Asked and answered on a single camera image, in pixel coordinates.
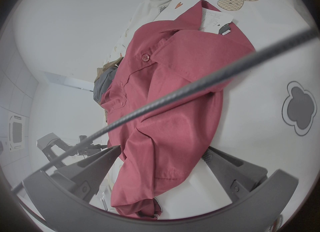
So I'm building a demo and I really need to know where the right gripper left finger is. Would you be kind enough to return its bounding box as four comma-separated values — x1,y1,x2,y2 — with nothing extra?
52,145,123,205

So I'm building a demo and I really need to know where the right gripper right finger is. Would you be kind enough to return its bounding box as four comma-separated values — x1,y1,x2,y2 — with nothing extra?
201,147,268,204

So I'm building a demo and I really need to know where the red shirt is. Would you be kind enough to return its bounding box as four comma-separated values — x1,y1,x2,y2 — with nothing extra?
100,0,257,220

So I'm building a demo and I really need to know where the white ceiling air conditioner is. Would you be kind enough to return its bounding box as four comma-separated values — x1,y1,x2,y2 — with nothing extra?
8,113,26,152

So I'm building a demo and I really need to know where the grey garment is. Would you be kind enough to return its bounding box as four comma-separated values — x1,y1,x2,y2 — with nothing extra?
93,69,118,104

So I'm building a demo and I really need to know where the brown garment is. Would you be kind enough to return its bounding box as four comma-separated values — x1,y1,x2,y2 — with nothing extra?
96,56,124,124

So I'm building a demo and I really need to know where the bed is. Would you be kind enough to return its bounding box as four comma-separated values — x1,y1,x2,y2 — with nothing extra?
100,0,319,216

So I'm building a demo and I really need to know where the black cable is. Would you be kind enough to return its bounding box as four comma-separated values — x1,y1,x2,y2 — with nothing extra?
11,27,320,193

